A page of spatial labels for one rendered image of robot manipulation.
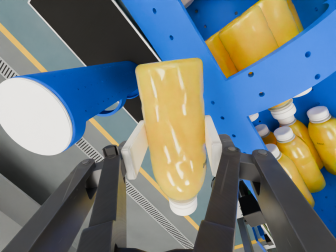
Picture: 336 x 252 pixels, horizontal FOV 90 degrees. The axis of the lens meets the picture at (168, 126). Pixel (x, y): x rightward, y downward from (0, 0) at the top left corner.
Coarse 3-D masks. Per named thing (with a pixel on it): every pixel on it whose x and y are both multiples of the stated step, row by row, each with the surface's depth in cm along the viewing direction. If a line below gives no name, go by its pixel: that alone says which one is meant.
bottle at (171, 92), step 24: (144, 72) 15; (168, 72) 14; (192, 72) 15; (144, 96) 16; (168, 96) 15; (192, 96) 15; (144, 120) 18; (168, 120) 16; (192, 120) 16; (168, 144) 17; (192, 144) 17; (168, 168) 18; (192, 168) 18; (168, 192) 20; (192, 192) 20
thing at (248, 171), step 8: (224, 136) 15; (224, 144) 14; (232, 144) 14; (240, 152) 12; (240, 160) 11; (248, 160) 11; (240, 168) 12; (248, 168) 11; (240, 176) 12; (248, 176) 11; (256, 176) 11
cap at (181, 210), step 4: (196, 200) 23; (172, 204) 22; (176, 204) 22; (188, 204) 22; (192, 204) 22; (196, 204) 23; (172, 208) 23; (176, 208) 22; (180, 208) 22; (184, 208) 22; (188, 208) 22; (192, 208) 22; (176, 212) 22; (180, 212) 22; (184, 212) 22; (188, 212) 22
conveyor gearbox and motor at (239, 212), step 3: (213, 177) 116; (213, 180) 103; (240, 195) 82; (237, 204) 80; (237, 207) 80; (237, 210) 81; (240, 210) 81; (237, 213) 82; (240, 213) 82; (237, 216) 83; (240, 216) 82
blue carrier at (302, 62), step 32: (128, 0) 27; (160, 0) 22; (224, 0) 41; (256, 0) 38; (320, 0) 28; (160, 32) 26; (192, 32) 23; (320, 32) 20; (256, 64) 22; (288, 64) 21; (320, 64) 21; (224, 96) 26; (256, 96) 24; (288, 96) 23; (320, 96) 41; (224, 128) 30; (320, 192) 48
